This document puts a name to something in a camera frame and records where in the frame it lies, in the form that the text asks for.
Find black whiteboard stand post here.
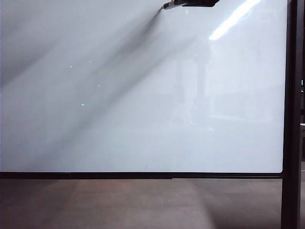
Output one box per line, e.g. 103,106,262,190
280,0,301,229

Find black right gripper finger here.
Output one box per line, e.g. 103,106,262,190
173,0,221,8

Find white whiteboard black frame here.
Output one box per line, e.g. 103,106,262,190
0,0,288,180

